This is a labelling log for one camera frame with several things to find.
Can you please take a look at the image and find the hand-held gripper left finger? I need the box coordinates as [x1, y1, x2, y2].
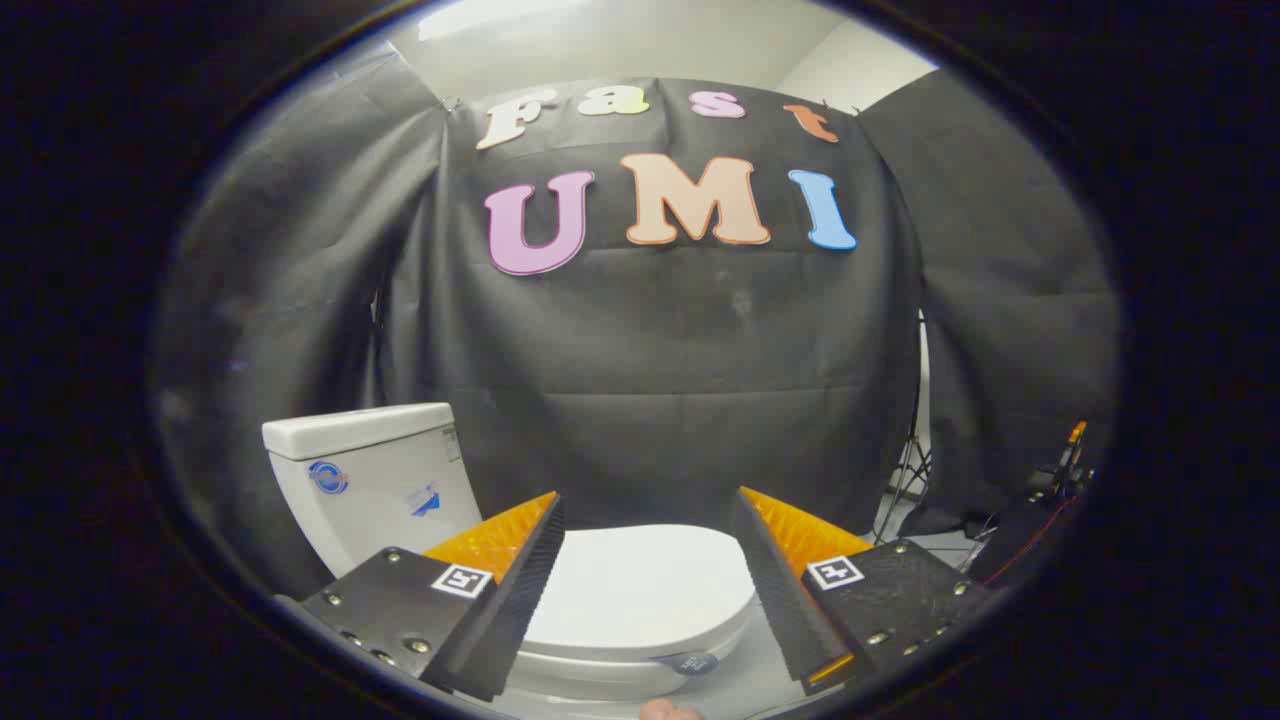
[298, 490, 567, 703]

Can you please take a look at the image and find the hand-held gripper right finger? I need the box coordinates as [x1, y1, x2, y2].
[728, 486, 993, 698]

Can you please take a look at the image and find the white toilet lid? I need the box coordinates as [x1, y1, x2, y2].
[522, 524, 757, 663]

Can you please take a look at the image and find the white toilet seat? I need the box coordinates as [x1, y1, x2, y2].
[508, 615, 757, 701]

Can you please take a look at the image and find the white toilet tank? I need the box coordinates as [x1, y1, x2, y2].
[262, 402, 484, 579]

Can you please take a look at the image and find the black backdrop cloth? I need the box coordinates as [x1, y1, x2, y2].
[150, 45, 1121, 601]

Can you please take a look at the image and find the black device with orange tip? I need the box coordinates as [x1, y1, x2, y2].
[1030, 420, 1096, 506]

